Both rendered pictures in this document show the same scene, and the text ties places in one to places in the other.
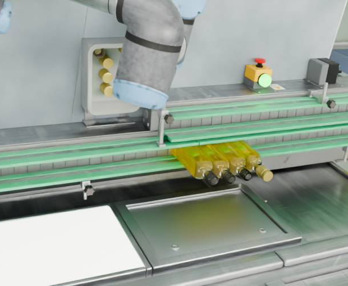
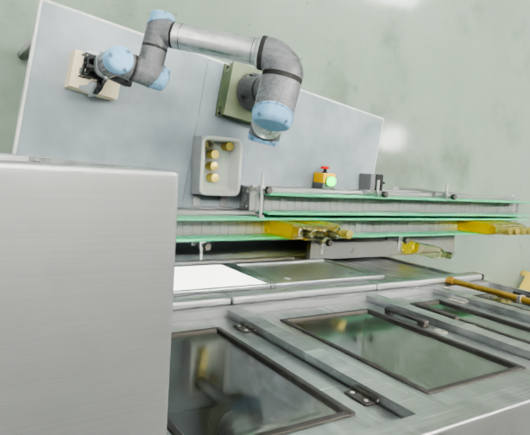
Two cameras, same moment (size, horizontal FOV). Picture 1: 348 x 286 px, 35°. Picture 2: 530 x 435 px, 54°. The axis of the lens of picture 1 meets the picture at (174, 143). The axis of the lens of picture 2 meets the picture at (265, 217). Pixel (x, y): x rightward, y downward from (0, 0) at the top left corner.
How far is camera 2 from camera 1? 0.72 m
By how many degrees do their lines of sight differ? 20
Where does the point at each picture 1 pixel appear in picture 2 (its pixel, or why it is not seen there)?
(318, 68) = (369, 177)
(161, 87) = (291, 107)
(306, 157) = (367, 249)
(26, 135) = not seen: hidden behind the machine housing
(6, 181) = not seen: hidden behind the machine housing
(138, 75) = (275, 96)
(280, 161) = (348, 251)
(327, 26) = (369, 148)
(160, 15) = (290, 54)
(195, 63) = (277, 167)
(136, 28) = (273, 63)
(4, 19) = (165, 75)
